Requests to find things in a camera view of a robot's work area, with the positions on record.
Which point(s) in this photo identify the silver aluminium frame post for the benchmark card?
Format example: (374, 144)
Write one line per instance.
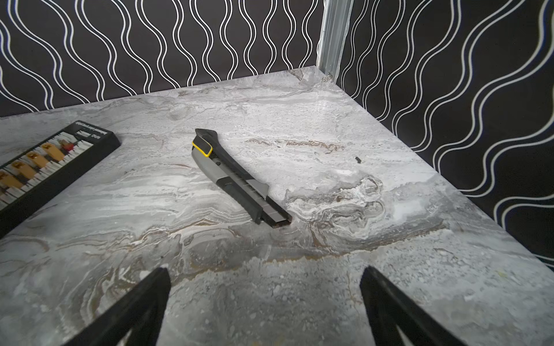
(334, 29)

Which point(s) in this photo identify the black charger board yellow connectors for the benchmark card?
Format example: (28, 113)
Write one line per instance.
(35, 177)

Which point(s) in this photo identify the grey black utility knife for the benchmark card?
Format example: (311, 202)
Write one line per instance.
(218, 165)

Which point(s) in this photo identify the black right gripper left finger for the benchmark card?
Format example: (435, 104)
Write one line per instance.
(137, 317)

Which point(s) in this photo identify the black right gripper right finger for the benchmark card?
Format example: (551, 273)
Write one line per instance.
(392, 314)

